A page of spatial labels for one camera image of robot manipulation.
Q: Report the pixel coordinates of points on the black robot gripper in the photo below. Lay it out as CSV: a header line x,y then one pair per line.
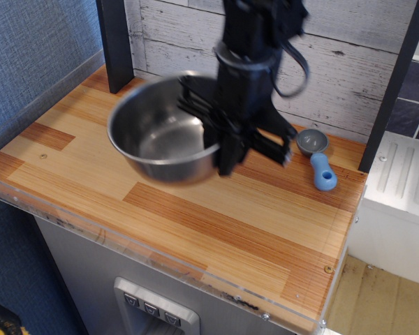
x,y
237,112

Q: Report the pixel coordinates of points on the stainless steel bowl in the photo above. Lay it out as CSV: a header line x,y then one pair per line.
x,y
157,138

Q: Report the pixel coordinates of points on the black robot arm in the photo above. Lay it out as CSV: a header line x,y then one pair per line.
x,y
253,30

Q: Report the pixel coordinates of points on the grey blue measuring scoop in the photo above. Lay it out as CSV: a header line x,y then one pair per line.
x,y
312,143

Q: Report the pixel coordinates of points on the silver toy fridge cabinet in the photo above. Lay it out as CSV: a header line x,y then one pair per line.
x,y
121,286

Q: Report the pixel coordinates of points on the white ridged appliance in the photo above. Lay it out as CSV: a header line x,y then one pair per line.
x,y
386,229

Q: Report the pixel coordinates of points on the yellow object at corner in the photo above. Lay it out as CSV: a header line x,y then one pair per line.
x,y
12,325

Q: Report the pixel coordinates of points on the left dark vertical post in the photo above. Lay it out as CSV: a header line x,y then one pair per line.
x,y
116,44

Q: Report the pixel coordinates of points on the dark vertical post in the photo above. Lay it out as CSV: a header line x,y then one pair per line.
x,y
409,45
116,44

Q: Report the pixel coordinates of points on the right dark vertical post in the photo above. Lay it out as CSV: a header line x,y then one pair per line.
x,y
409,45

